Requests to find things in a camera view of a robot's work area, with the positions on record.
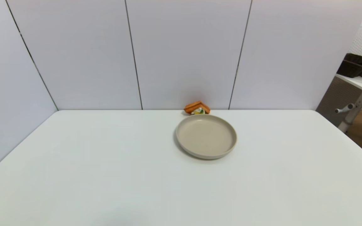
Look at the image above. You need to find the orange triangle bread with fruit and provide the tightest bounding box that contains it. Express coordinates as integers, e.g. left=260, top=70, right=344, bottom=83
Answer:
left=184, top=101, right=211, bottom=115

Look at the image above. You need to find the beige round plate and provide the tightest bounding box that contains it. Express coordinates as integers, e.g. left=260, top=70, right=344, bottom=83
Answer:
left=175, top=114, right=238, bottom=160

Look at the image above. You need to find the white desk leg with crank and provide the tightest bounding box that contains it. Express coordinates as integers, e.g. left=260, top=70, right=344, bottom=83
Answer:
left=335, top=91, right=362, bottom=132

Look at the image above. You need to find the dark woven basket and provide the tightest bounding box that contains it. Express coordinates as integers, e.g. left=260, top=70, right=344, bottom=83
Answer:
left=337, top=53, right=362, bottom=78

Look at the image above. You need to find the white side desk top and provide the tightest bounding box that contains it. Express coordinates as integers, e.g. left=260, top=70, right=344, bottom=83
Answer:
left=336, top=73, right=362, bottom=101

